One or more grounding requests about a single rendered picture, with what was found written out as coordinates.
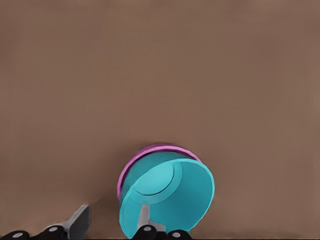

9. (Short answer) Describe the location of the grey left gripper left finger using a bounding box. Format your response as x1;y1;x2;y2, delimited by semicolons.
0;204;91;240

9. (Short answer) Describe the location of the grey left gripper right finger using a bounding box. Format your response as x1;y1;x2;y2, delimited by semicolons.
133;204;193;240

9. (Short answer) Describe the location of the blue bowl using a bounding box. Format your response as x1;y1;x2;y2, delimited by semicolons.
118;151;216;240

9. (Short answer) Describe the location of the pink bowl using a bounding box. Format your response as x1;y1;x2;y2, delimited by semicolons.
116;142;201;200

